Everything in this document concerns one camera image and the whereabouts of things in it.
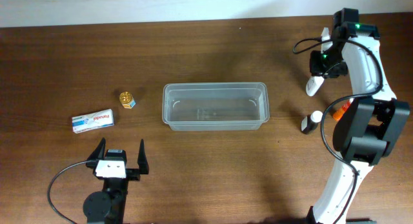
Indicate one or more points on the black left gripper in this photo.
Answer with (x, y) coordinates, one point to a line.
(134, 173)

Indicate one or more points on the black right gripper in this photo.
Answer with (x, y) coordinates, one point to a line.
(315, 69)

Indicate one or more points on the white calamine lotion bottle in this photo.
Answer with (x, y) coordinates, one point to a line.
(313, 85)

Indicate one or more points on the orange bottle white cap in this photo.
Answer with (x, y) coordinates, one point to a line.
(338, 114)

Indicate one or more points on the black bottle white cap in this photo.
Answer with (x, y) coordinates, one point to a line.
(311, 121)

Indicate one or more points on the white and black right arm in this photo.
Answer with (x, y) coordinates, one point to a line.
(370, 127)

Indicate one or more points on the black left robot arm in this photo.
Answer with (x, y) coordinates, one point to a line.
(108, 204)

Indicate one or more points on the clear plastic container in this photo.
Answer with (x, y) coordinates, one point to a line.
(215, 106)

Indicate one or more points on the white Panadol box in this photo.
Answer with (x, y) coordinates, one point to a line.
(92, 121)

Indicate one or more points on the gold-lid balm jar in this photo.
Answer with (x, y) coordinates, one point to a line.
(127, 100)

